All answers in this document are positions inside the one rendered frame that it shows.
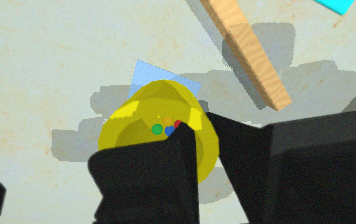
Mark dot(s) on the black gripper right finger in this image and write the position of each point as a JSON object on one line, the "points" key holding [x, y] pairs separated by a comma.
{"points": [[251, 156]]}

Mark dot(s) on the green marble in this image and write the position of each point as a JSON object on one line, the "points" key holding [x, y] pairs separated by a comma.
{"points": [[157, 129]]}

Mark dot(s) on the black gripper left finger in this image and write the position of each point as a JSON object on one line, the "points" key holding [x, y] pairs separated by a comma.
{"points": [[173, 159]]}

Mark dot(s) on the red marble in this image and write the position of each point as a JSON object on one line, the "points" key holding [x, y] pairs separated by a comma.
{"points": [[177, 122]]}

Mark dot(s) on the blue marble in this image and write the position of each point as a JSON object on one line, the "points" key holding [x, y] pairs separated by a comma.
{"points": [[169, 130]]}

